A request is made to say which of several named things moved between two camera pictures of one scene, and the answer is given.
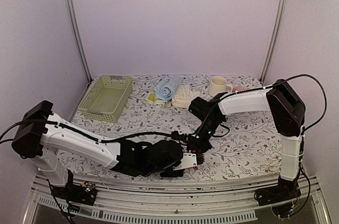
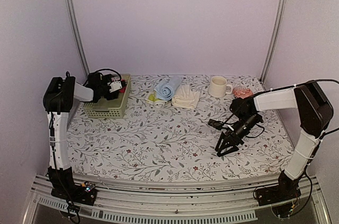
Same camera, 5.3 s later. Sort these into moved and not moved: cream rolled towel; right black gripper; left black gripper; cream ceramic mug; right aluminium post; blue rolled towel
Moved: left black gripper; right black gripper
Not moved: cream ceramic mug; right aluminium post; cream rolled towel; blue rolled towel
